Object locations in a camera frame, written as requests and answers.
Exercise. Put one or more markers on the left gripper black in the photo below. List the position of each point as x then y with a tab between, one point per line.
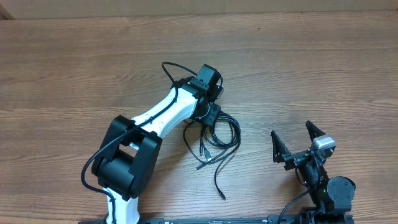
214	109

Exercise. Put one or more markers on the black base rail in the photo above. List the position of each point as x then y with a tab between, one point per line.
214	220

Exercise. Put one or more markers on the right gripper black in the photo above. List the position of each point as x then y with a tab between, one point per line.
280	153

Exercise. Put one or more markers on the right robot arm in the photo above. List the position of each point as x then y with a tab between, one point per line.
331	197

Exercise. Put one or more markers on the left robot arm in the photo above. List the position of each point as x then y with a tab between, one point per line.
125	161

